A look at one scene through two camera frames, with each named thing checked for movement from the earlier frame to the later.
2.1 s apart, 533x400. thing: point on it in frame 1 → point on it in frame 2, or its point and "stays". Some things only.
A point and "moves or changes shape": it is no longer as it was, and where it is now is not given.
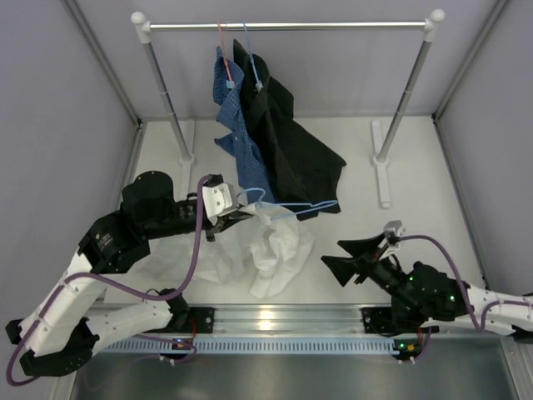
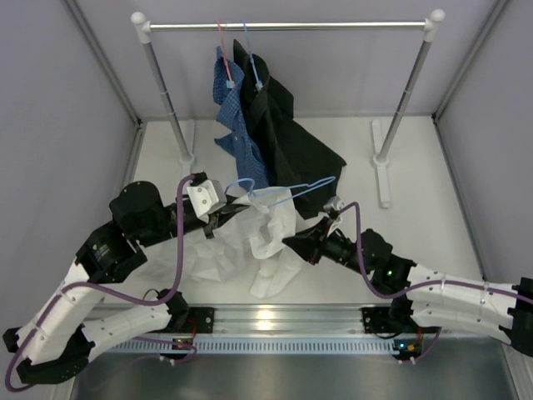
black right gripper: (344, 267) → (309, 250)
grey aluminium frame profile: (138, 124) stays
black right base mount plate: (377, 320) stays
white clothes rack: (182, 132) stays
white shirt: (260, 248) moves or changes shape
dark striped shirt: (304, 168) stays
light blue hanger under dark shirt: (258, 84) stays
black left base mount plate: (203, 317) stays
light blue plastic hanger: (260, 204) → (331, 178)
